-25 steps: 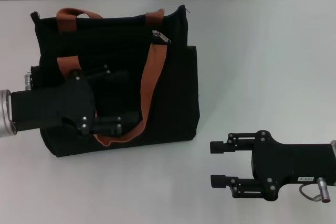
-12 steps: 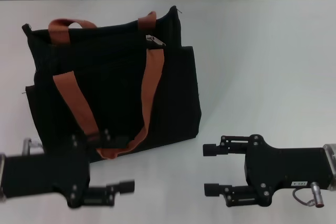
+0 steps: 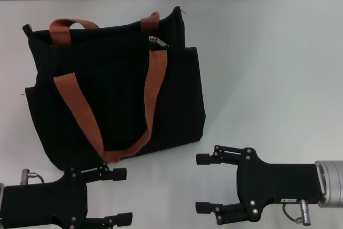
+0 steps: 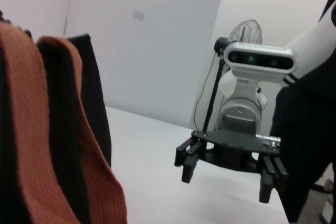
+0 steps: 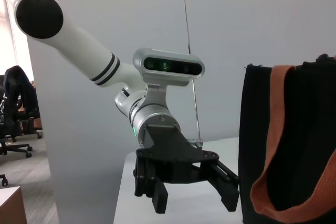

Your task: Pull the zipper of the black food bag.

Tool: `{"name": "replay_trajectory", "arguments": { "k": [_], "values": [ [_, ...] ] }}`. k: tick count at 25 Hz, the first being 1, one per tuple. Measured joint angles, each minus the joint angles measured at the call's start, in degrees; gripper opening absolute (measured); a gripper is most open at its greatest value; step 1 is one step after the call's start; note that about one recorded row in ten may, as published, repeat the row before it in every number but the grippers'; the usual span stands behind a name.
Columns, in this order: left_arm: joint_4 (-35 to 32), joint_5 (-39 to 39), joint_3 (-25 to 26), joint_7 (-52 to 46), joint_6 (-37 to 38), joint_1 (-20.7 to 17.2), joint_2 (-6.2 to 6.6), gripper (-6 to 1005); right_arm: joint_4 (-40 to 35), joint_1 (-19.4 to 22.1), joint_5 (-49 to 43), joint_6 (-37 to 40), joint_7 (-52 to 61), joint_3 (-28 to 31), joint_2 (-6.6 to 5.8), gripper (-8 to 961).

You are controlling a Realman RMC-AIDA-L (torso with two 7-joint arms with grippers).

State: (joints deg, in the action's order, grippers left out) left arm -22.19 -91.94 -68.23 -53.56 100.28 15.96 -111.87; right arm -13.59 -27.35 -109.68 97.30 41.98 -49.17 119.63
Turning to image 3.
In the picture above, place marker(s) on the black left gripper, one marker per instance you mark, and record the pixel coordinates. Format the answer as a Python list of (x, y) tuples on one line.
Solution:
[(45, 205)]

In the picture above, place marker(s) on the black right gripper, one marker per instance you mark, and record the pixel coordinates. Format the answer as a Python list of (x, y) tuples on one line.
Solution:
[(281, 183)]

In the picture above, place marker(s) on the silver zipper pull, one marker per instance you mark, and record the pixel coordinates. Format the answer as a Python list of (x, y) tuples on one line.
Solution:
[(158, 41)]

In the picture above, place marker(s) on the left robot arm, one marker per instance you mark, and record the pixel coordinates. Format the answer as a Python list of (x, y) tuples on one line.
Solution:
[(1, 188)]

